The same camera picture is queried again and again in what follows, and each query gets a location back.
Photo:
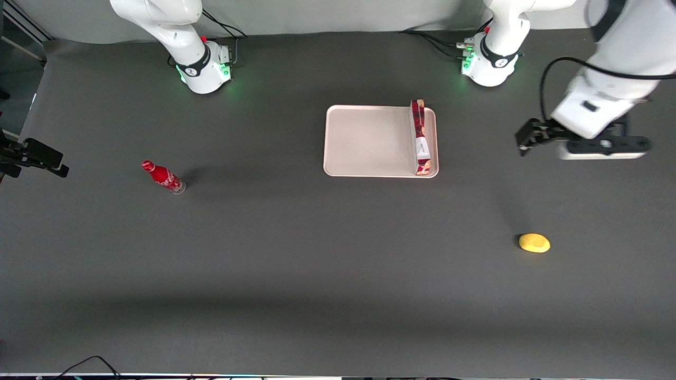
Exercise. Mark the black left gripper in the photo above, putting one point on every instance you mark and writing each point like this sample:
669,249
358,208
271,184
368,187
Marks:
542,131

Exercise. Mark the beige rectangular plastic tray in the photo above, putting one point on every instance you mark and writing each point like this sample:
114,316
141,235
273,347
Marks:
369,142

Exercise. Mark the red cookie box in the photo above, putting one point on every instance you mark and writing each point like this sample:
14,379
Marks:
421,137

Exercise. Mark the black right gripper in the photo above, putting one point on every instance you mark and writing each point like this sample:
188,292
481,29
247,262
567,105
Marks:
7,153

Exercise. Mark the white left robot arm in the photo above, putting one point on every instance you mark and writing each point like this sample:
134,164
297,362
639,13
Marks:
634,47

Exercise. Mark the red cola bottle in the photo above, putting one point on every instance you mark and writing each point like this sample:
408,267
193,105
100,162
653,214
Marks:
163,177

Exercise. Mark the aluminium frame rail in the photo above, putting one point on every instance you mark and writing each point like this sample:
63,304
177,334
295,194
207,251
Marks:
26,18

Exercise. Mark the yellow lemon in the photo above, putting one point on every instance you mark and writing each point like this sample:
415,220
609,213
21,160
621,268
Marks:
534,243

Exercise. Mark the white backdrop cloth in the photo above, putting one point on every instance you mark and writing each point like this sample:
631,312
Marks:
327,16

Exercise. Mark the dark grey table mat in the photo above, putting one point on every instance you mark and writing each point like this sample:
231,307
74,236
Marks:
338,274

